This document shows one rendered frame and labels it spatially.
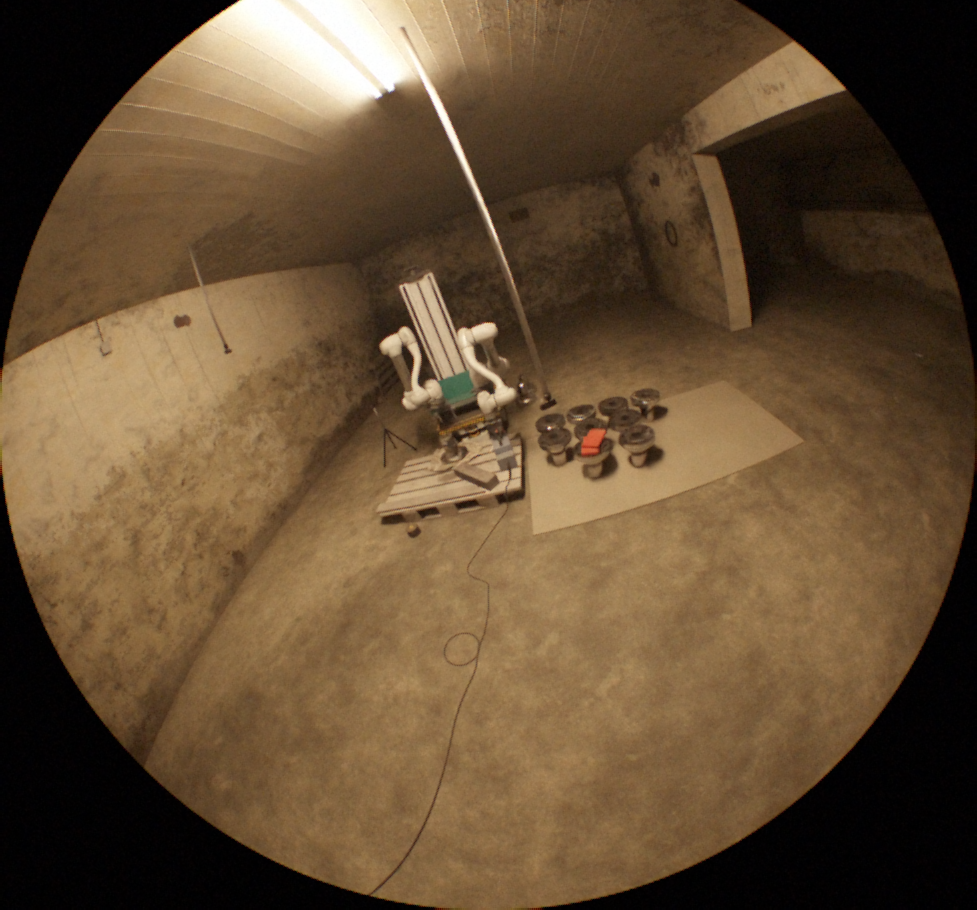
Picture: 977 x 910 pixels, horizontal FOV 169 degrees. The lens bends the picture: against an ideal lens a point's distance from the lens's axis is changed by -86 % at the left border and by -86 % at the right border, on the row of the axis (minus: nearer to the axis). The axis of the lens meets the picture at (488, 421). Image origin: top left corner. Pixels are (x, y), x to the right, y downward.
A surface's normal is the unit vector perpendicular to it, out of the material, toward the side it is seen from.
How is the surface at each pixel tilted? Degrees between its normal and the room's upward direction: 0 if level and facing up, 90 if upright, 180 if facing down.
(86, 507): 90
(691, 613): 0
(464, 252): 90
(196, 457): 90
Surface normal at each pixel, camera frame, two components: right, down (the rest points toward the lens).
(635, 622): -0.33, -0.85
